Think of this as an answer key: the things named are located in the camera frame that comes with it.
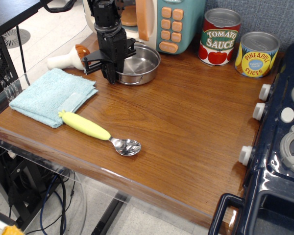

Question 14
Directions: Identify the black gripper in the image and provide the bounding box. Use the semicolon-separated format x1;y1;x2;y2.
82;28;136;84

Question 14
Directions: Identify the stainless steel pot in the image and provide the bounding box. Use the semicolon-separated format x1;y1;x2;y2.
117;43;161;86

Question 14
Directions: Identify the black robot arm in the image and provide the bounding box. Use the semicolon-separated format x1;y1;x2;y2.
82;0;136;84

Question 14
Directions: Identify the toy mushroom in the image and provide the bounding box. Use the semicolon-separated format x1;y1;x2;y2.
47;44;90;71

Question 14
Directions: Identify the light blue folded cloth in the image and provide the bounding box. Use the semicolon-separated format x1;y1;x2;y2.
9;69;98;128

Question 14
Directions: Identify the toy microwave oven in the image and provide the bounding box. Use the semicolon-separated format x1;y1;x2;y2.
83;0;206;54

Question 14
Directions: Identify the tomato sauce can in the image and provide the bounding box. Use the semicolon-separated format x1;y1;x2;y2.
198;8;242;66

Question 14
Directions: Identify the black desk at left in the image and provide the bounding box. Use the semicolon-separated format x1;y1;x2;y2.
0;0;43;92

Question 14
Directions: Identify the pineapple slices can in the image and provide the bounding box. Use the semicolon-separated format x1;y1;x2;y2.
235;31;280;78

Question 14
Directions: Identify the white stove knob middle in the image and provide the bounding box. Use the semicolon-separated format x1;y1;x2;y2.
252;103;265;121

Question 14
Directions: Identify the white stove knob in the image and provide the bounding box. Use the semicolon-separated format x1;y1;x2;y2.
239;145;253;166
252;103;265;121
259;84;271;101

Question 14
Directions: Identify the white stove knob upper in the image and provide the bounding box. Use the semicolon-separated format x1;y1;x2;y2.
259;84;271;101

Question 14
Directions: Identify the white stove knob lower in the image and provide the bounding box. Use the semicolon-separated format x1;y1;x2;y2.
239;145;253;166

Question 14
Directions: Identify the black table leg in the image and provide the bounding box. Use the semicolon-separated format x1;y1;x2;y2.
91;199;123;235

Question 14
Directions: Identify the dark blue toy stove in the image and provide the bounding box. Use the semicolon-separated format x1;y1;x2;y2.
209;43;294;235

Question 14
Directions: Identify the yellow handled metal spoon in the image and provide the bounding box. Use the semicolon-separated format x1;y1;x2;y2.
58;110;141;156

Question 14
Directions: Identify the black cable under table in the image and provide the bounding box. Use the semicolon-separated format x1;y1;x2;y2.
24;171;76;235

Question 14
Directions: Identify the blue cable under table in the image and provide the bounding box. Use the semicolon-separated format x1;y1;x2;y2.
40;175;67;235

